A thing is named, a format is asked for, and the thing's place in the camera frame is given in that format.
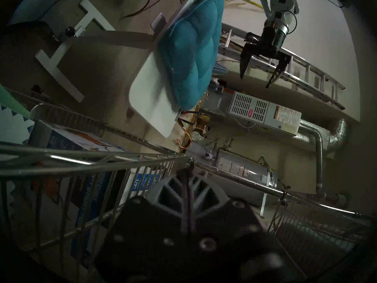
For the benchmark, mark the green edged triangle print cushion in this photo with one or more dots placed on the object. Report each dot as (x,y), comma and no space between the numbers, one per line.
(11,126)

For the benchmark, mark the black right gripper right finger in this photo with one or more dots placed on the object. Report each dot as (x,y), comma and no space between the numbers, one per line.
(223,232)

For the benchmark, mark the white furnace unit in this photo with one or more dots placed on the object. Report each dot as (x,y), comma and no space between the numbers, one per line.
(265,113)

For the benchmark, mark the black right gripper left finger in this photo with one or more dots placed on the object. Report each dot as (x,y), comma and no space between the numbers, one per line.
(153,226)

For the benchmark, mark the crumpled aluminium foil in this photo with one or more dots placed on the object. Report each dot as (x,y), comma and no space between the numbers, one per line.
(196,136)

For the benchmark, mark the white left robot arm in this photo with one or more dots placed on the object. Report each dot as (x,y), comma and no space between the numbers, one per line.
(279,2)

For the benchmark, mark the aluminium ladder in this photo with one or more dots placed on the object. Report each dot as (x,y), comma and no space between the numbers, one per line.
(309,73)

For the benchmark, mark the utility pump cardboard box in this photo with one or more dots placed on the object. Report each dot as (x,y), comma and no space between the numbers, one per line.
(59,141)

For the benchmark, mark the grey water heater tank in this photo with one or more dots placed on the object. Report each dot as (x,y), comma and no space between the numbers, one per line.
(244,170)

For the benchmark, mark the white adjustable side table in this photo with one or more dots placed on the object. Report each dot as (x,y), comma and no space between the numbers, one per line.
(153,102)

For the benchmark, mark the silver duct pipe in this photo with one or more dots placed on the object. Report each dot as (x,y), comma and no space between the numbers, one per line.
(319,149)

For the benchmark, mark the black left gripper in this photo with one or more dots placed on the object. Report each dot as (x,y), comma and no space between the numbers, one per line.
(272,43)

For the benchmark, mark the teal tufted seat cushion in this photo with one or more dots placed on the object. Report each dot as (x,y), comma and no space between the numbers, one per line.
(191,49)

